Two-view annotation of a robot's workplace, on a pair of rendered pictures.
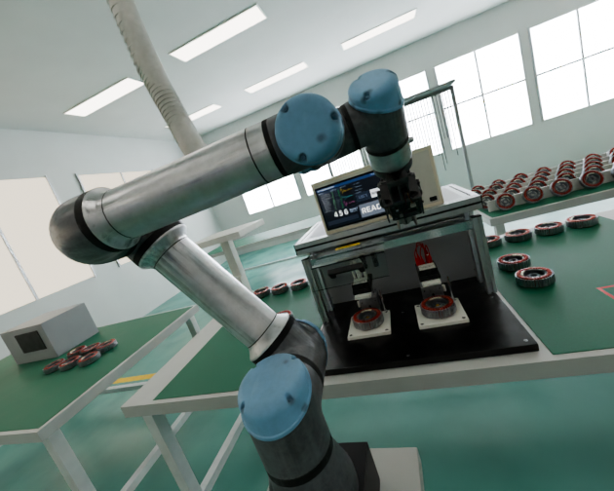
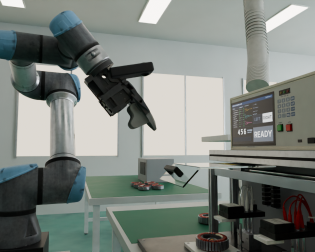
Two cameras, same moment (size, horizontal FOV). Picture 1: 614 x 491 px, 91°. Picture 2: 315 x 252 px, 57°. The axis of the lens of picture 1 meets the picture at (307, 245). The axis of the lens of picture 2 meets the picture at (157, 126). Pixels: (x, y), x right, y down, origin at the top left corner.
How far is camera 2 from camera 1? 0.94 m
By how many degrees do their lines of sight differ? 58
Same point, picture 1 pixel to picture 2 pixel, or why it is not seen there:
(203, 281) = (52, 119)
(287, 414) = not seen: outside the picture
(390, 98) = (53, 28)
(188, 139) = (251, 55)
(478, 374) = not seen: outside the picture
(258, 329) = (51, 153)
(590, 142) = not seen: outside the picture
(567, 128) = not seen: outside the picture
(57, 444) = (95, 213)
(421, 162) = (306, 90)
